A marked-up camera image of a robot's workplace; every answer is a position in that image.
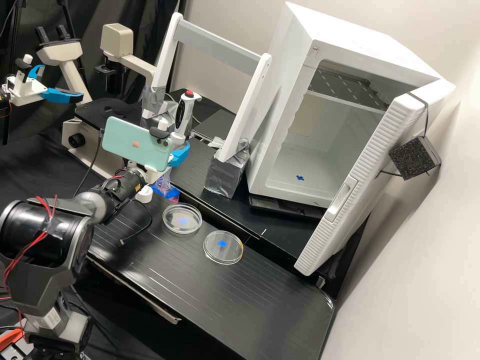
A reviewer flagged pipette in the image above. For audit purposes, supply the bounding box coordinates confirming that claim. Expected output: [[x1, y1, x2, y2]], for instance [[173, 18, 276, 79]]
[[173, 89, 203, 148]]

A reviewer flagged black cable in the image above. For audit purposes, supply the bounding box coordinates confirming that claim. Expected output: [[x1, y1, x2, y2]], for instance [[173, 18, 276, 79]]
[[119, 204, 153, 247], [76, 125, 105, 196]]

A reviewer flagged black tray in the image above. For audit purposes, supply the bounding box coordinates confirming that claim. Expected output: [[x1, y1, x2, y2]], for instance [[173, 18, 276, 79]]
[[248, 194, 328, 220]]

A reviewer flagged petri dish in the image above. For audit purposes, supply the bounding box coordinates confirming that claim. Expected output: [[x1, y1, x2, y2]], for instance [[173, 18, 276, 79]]
[[161, 203, 203, 236]]

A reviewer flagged blue bottle holder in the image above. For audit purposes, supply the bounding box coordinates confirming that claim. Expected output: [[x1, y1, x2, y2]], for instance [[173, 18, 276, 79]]
[[149, 183, 181, 200]]

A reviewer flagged right wrist camera phone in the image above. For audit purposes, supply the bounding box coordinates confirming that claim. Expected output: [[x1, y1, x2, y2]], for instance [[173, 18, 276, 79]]
[[101, 115, 176, 173]]

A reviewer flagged incubator door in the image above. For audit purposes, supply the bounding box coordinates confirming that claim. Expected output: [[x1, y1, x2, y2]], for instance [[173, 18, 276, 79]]
[[293, 91, 443, 277]]

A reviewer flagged cream microscope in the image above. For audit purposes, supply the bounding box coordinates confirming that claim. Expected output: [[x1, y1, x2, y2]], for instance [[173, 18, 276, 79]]
[[35, 23, 160, 179]]

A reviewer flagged white pipette stand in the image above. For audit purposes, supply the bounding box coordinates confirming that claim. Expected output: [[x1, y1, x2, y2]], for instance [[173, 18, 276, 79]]
[[140, 11, 274, 199]]

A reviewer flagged petri dish lid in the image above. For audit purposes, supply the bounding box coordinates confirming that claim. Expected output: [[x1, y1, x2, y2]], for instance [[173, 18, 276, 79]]
[[202, 230, 245, 266]]

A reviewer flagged left phone holder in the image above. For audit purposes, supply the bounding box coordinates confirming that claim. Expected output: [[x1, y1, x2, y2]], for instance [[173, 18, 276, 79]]
[[15, 54, 35, 86]]

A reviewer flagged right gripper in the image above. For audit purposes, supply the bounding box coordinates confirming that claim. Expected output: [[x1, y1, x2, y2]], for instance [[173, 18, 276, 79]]
[[125, 143, 191, 186]]

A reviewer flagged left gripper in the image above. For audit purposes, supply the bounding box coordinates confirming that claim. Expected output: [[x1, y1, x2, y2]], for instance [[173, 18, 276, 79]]
[[5, 64, 85, 107]]

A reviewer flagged white incubator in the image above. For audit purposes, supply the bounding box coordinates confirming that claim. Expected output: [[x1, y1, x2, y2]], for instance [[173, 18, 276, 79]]
[[245, 1, 457, 209]]

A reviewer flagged small bottle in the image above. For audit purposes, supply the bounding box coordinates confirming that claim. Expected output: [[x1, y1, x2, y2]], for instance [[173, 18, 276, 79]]
[[155, 168, 178, 197]]

